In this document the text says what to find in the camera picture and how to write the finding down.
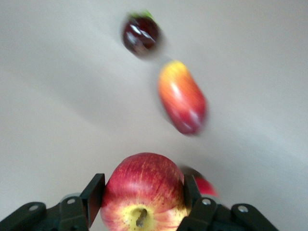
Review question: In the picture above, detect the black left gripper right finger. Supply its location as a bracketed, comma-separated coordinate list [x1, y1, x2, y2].
[177, 175, 280, 231]

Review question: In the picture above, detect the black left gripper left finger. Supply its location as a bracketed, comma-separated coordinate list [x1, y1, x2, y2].
[0, 173, 106, 231]

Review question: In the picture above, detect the red yellow apple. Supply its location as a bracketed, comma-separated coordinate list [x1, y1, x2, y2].
[179, 165, 220, 199]
[100, 152, 192, 231]

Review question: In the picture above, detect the red yellow mango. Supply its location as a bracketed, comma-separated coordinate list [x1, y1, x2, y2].
[157, 60, 208, 137]

